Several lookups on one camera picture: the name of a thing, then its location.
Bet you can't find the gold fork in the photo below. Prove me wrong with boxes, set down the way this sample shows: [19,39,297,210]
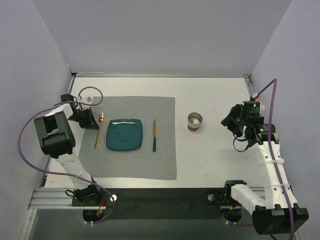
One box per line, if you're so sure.
[94,112,104,150]

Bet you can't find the teal square plate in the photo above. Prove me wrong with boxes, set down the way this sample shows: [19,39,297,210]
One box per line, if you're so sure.
[106,118,143,152]

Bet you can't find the grey cloth placemat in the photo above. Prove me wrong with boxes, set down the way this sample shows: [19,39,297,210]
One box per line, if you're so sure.
[78,96,177,180]

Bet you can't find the gold knife teal handle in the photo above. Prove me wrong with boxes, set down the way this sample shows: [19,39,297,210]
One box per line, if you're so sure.
[152,119,157,152]

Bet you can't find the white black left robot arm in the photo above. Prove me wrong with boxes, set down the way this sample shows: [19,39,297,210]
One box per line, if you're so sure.
[34,94,102,206]

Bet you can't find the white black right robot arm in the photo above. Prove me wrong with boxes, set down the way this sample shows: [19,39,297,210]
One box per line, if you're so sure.
[221,101,309,235]

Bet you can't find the metal cup cork base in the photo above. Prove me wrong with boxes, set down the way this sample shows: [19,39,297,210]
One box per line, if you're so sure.
[187,112,203,131]

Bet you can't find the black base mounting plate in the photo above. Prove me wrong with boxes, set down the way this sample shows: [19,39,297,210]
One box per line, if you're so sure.
[71,188,245,222]

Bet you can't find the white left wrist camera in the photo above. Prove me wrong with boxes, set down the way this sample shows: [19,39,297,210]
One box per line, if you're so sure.
[77,96,92,109]

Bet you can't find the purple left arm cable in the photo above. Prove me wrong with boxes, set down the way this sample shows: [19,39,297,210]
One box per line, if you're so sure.
[18,86,118,225]

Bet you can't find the aluminium right side rail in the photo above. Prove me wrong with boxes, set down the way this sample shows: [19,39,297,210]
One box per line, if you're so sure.
[243,73,286,188]

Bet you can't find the aluminium table edge rail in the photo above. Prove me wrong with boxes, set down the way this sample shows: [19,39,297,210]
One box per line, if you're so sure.
[67,72,107,94]

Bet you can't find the aluminium front frame rail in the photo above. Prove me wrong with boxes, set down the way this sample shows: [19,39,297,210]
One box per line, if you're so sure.
[27,186,297,210]

